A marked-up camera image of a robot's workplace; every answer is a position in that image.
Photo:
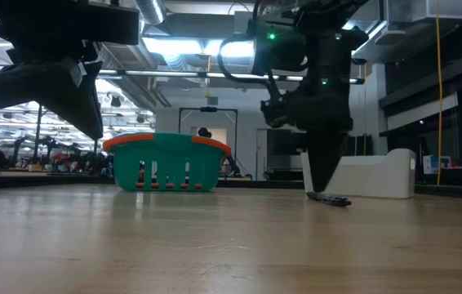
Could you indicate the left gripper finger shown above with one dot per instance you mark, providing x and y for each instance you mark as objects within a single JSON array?
[{"x": 51, "y": 85}]

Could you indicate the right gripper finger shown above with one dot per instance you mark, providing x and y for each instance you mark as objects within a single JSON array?
[{"x": 325, "y": 155}]

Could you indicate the black pen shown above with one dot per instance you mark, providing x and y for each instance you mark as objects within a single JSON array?
[{"x": 331, "y": 199}]

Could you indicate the white plastic bin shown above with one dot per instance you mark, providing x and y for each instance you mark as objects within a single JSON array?
[{"x": 378, "y": 175}]

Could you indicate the teal basket orange rim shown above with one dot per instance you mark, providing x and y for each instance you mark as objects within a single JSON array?
[{"x": 165, "y": 143}]

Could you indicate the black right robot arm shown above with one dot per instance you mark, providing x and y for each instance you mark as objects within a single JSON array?
[{"x": 329, "y": 53}]

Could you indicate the long ceiling light bar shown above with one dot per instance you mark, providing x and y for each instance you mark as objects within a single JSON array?
[{"x": 153, "y": 73}]

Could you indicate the white box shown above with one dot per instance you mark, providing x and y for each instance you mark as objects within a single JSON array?
[{"x": 431, "y": 164}]

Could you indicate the person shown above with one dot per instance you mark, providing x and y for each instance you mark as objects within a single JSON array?
[{"x": 205, "y": 132}]

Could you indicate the bright ceiling light panel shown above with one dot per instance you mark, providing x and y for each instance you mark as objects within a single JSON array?
[{"x": 182, "y": 45}]

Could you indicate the white ceiling unit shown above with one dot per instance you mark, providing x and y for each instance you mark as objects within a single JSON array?
[{"x": 447, "y": 8}]

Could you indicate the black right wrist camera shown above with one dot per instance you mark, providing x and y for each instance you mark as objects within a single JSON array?
[{"x": 276, "y": 112}]

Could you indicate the large black station frame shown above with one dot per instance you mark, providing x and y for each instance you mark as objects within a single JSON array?
[{"x": 37, "y": 130}]

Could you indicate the silver ceiling duct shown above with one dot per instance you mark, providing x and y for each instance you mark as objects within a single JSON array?
[{"x": 149, "y": 10}]

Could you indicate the small black station frame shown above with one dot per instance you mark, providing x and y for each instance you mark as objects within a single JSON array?
[{"x": 208, "y": 109}]

